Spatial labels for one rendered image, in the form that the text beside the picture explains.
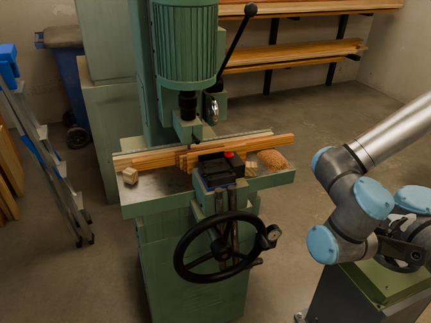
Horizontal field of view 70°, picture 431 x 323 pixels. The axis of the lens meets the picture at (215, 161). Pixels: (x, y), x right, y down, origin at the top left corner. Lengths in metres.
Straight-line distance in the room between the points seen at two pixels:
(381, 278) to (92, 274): 1.46
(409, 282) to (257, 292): 0.83
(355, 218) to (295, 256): 1.33
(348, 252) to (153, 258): 0.66
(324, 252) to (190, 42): 0.61
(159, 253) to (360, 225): 0.69
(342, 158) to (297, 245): 1.33
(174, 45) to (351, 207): 0.58
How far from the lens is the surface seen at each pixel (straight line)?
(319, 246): 0.77
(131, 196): 0.98
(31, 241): 2.28
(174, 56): 0.87
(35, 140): 1.67
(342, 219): 0.74
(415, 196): 1.16
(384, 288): 1.22
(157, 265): 1.19
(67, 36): 2.71
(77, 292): 1.93
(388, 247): 0.91
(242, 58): 3.28
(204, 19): 0.85
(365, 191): 0.71
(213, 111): 1.13
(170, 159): 1.07
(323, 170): 0.81
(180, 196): 0.98
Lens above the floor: 1.53
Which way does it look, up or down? 35 degrees down
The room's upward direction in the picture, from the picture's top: 2 degrees clockwise
